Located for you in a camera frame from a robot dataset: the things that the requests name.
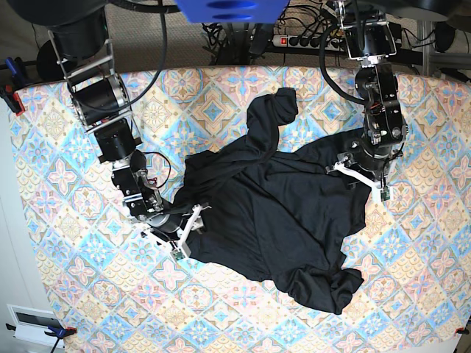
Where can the black t-shirt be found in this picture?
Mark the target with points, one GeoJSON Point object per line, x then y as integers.
{"type": "Point", "coordinates": [279, 216]}

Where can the patterned tablecloth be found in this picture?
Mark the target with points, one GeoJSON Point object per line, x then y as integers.
{"type": "Point", "coordinates": [123, 294]}

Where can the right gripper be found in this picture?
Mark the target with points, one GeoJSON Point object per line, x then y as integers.
{"type": "Point", "coordinates": [171, 229]}

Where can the white power strip red switch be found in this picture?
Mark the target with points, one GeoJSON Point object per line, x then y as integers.
{"type": "Point", "coordinates": [306, 42]}

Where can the black round stool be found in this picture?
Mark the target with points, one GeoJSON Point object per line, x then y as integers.
{"type": "Point", "coordinates": [46, 63]}

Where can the blue clamp lower left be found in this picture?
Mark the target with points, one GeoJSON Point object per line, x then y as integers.
{"type": "Point", "coordinates": [55, 332]}

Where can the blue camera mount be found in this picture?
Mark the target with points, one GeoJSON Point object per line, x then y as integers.
{"type": "Point", "coordinates": [232, 11]}

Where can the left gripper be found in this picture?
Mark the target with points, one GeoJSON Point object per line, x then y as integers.
{"type": "Point", "coordinates": [374, 162]}

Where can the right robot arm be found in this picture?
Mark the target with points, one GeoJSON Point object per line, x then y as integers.
{"type": "Point", "coordinates": [79, 35]}

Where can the white floor vent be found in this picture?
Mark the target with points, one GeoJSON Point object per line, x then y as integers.
{"type": "Point", "coordinates": [31, 324]}

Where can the red black clamp upper left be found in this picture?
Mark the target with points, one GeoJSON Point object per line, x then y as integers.
{"type": "Point", "coordinates": [8, 92]}

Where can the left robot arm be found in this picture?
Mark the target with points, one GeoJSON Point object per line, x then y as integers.
{"type": "Point", "coordinates": [368, 40]}

